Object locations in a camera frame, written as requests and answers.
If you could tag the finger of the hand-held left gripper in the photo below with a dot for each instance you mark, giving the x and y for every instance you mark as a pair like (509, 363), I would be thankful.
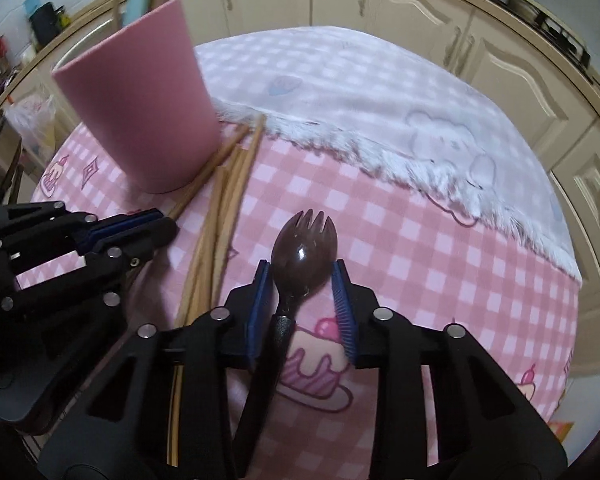
(115, 275)
(125, 222)

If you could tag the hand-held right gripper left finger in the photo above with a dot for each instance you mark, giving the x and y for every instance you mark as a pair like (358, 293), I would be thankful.
(260, 310)

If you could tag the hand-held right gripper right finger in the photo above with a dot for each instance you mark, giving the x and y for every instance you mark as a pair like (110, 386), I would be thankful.
(344, 310)

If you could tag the pile of wooden chopsticks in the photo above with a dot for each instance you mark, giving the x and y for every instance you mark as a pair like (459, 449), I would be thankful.
(230, 180)

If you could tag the pink cup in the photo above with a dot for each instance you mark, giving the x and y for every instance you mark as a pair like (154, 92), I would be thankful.
(140, 100)

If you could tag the pink checked tablecloth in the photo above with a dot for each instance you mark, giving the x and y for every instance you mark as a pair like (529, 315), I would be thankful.
(430, 300)

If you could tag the clear plastic bag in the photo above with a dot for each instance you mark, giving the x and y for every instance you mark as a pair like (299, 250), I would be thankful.
(30, 125)

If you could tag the small yellow bottle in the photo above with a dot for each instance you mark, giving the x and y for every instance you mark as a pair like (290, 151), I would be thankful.
(63, 20)

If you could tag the black kettle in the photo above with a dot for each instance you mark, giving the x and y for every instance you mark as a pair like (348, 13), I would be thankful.
(45, 25)

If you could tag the blue wall card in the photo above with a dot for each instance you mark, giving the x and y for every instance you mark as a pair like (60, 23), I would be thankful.
(32, 5)

